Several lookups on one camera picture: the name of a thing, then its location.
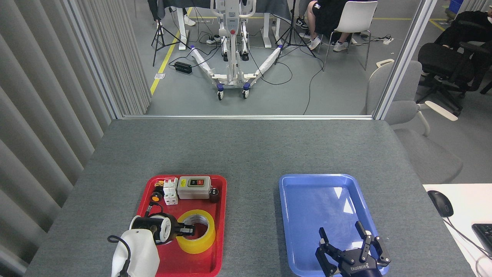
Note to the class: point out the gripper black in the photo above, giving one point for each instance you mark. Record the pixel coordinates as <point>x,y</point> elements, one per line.
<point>175,230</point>
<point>359,267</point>

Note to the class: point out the yellow tape roll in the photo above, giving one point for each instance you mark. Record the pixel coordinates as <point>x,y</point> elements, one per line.
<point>203,242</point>

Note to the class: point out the red plastic tray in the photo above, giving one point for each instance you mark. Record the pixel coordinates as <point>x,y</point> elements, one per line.
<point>161,261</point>

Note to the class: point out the white circuit breaker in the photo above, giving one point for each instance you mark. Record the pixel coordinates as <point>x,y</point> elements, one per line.
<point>170,192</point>

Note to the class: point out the orange push button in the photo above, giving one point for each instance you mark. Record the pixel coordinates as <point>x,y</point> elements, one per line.
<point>156,197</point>

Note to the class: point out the blue plastic tray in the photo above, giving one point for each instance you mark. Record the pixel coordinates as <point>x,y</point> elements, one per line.
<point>315,207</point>

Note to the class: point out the black computer mouse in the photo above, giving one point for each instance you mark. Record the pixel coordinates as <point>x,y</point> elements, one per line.
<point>441,203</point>

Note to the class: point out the grey office chair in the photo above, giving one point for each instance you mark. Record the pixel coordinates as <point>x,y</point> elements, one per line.
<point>423,154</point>

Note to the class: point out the white desk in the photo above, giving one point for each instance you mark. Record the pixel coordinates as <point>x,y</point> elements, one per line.
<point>469,207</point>

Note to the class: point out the black keyboard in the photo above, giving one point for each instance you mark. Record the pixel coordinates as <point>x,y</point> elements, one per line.
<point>485,236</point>

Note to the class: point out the black power adapter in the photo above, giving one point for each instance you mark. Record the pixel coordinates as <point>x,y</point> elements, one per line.
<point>183,67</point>

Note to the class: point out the white wheeled stand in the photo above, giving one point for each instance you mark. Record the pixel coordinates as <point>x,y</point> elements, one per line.
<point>232,57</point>

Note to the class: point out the black tripod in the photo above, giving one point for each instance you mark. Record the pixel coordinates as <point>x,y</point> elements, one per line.
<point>292,34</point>
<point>158,34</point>

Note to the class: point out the black office chair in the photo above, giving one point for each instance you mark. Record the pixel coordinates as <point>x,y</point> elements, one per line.
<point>442,61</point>

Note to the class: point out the white power strip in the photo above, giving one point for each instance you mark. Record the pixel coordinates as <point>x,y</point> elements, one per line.
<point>388,39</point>

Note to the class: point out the desk with dark cloth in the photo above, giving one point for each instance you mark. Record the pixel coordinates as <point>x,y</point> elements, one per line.
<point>269,5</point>

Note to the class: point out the white plastic chair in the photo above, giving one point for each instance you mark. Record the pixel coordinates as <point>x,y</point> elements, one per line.
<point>357,17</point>

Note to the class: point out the person on white chair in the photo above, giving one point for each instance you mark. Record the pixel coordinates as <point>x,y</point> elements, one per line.
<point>326,15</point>

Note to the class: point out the person in black office chair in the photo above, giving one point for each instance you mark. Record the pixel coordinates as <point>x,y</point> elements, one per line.
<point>461,27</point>

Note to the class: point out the blue bin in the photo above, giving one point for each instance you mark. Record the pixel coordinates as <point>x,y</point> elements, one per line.
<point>455,5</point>

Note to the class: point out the grey push button switch box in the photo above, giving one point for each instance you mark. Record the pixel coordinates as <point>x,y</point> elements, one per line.
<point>192,191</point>

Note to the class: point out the dark knob switch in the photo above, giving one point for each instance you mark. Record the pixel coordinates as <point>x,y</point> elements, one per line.
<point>214,195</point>

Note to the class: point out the silver horizontal rail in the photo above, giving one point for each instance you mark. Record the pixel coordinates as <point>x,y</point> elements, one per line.
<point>246,117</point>

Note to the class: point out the silver post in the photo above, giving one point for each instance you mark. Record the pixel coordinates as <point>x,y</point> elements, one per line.
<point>403,57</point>
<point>96,65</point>

